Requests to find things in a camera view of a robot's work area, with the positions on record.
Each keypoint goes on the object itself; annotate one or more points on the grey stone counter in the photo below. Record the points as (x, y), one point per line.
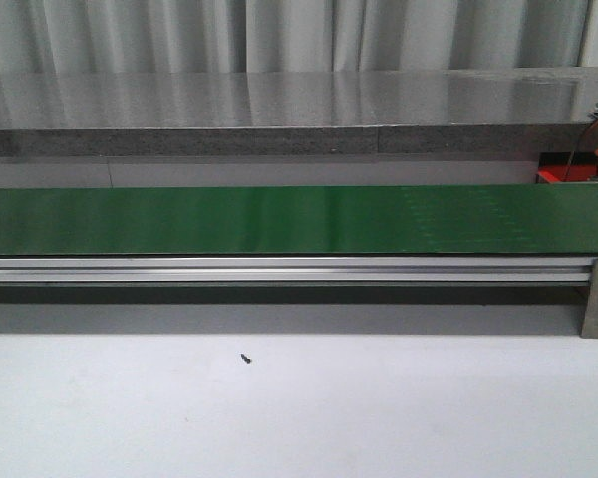
(316, 113)

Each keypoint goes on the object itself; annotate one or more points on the green conveyor belt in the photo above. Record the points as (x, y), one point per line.
(523, 219)

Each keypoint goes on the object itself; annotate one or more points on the red plastic bin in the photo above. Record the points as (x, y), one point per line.
(553, 168)

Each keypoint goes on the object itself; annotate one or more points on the white pleated curtain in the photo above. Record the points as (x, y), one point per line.
(70, 37)

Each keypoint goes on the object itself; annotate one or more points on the aluminium conveyor rail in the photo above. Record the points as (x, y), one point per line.
(446, 269)

